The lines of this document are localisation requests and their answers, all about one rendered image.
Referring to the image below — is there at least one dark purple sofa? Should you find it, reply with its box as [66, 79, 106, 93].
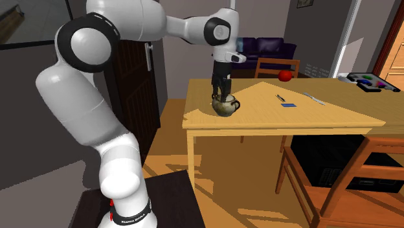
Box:
[236, 36, 298, 71]

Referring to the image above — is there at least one black tray with coloured patches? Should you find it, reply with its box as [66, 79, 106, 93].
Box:
[346, 72, 402, 93]

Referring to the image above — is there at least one orange wooden door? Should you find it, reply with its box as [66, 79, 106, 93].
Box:
[372, 0, 404, 93]

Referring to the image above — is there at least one black box appliance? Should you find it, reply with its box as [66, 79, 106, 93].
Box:
[289, 133, 404, 194]

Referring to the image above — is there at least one grey-brown ceramic pot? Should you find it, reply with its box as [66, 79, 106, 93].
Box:
[210, 94, 241, 118]

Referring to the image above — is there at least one silver knife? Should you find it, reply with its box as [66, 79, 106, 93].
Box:
[302, 91, 326, 106]

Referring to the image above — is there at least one window with dark frame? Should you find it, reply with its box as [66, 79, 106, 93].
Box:
[0, 0, 74, 51]

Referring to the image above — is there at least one brown wooden chair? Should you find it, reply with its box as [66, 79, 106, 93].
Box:
[240, 57, 301, 154]
[275, 135, 404, 228]

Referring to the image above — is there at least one dark brown door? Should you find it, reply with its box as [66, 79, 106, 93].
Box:
[103, 39, 163, 166]

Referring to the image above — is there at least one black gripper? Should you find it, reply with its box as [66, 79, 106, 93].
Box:
[210, 60, 233, 103]

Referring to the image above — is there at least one dark robot stand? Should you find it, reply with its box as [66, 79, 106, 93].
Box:
[70, 170, 207, 228]

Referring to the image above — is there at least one light wooden table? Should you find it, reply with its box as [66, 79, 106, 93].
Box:
[182, 77, 404, 192]

